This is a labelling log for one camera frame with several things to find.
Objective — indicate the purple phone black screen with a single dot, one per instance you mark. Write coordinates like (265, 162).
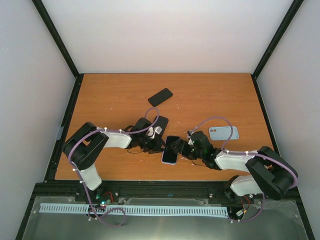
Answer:
(162, 123)

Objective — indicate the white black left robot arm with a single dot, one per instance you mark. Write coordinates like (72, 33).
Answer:
(84, 146)

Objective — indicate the black left frame post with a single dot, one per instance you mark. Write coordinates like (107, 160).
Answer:
(48, 22)

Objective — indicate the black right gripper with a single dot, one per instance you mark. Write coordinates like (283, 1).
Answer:
(178, 149)

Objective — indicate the light blue phone case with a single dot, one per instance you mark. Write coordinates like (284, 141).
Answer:
(222, 133)

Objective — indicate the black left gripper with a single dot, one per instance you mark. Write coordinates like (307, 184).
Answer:
(156, 146)

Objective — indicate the blue phone black screen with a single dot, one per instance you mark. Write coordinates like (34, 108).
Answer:
(169, 142)

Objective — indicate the black right frame post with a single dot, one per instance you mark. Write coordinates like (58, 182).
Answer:
(282, 28)

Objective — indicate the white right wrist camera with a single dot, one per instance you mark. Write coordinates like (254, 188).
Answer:
(189, 134)

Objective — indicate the light blue cable duct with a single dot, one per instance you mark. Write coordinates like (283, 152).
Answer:
(137, 210)

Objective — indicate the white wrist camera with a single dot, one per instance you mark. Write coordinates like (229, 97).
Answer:
(189, 134)
(153, 131)

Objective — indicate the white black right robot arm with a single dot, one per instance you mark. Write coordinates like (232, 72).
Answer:
(267, 172)

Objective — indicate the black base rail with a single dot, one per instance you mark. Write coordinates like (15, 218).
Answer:
(213, 191)

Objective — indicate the black frame post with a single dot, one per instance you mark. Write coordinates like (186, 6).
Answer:
(48, 22)
(282, 28)

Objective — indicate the black phone on table top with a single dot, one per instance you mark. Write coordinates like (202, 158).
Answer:
(160, 97)

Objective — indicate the lavender phone case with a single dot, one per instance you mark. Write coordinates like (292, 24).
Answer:
(169, 158)

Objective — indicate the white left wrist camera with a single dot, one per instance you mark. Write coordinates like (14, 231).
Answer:
(153, 131)

